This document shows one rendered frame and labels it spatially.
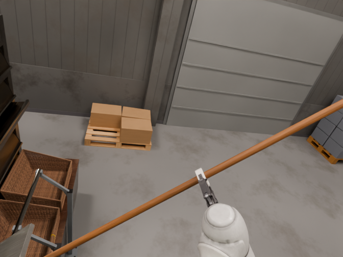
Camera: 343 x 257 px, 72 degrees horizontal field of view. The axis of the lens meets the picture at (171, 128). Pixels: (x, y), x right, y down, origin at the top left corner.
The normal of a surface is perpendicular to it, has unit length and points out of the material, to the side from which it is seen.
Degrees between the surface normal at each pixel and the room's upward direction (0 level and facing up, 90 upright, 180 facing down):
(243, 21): 90
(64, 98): 90
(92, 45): 90
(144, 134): 90
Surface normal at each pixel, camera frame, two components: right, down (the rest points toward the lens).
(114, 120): 0.18, 0.56
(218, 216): -0.22, -0.84
